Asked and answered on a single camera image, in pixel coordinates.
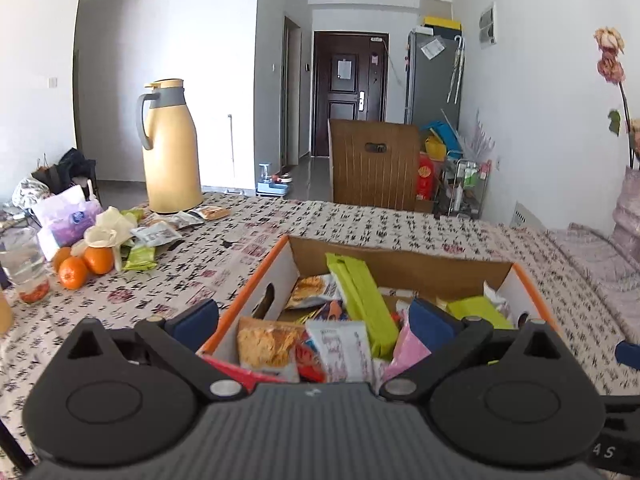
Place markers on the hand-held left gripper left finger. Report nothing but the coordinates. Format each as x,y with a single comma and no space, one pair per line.
195,322

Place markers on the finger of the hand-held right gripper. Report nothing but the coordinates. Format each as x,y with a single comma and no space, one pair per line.
628,353

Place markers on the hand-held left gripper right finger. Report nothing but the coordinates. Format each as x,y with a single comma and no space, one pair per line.
432,325

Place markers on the pink snack packet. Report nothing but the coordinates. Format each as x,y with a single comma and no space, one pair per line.
405,355

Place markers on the large green snack packet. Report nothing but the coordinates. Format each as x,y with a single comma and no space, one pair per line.
362,305
475,310

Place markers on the red cardboard box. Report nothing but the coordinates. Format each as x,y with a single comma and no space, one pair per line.
400,265

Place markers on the clear orange cracker packet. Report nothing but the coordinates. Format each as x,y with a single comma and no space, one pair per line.
265,345

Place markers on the small green snack packet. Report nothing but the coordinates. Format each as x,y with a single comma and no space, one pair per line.
140,257

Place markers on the small white sachet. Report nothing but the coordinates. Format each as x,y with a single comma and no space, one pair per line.
157,232

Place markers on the grey paisley cloth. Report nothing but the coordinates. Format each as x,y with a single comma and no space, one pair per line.
590,260

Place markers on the small dark sachet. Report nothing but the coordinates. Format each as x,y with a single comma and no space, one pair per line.
177,219

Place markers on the small orange snack packet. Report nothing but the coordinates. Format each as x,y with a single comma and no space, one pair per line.
212,212

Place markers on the orange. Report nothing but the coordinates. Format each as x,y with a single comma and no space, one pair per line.
60,257
73,272
98,259

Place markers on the red colourful snack bag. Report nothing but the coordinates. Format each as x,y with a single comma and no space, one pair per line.
309,362

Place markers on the cream crumpled plastic bag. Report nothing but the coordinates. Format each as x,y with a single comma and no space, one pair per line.
107,230

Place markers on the metal trolley rack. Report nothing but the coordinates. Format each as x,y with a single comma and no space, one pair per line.
465,190

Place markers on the red gift box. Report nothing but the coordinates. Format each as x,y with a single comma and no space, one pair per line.
429,177

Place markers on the pink vase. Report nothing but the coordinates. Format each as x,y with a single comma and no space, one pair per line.
627,205

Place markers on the purple tissue pack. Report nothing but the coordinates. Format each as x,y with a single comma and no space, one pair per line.
67,222

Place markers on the yellow thermos jug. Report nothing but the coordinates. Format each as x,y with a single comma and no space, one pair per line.
172,160

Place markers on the wooden chair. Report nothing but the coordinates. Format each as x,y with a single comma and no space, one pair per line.
372,170

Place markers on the yellow plastic bag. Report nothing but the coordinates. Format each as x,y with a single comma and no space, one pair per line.
435,147

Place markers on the glass cup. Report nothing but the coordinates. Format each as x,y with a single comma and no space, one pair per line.
25,270

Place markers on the white plastic bag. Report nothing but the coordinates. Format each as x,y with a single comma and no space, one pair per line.
57,199

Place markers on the blue plastic dustpan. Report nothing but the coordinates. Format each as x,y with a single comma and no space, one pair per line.
442,129

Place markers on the black bag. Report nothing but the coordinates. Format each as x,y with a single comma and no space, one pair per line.
75,165

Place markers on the floral cloth bag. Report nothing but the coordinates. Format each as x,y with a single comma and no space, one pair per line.
30,192

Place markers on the dark entrance door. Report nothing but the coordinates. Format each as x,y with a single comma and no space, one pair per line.
350,110

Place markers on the grey refrigerator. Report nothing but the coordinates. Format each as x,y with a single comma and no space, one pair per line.
430,90

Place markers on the grey interior door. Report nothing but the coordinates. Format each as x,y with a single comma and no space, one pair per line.
292,90

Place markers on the folded umbrella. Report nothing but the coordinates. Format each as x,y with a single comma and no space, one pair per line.
456,70

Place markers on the white paper sheet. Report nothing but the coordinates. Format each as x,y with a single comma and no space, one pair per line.
432,47

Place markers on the dried rose bouquet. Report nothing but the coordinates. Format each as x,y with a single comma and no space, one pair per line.
610,60

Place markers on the yellow box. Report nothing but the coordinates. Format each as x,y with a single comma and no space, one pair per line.
442,23

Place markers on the brown cardboard box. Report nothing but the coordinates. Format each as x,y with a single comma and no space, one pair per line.
439,7

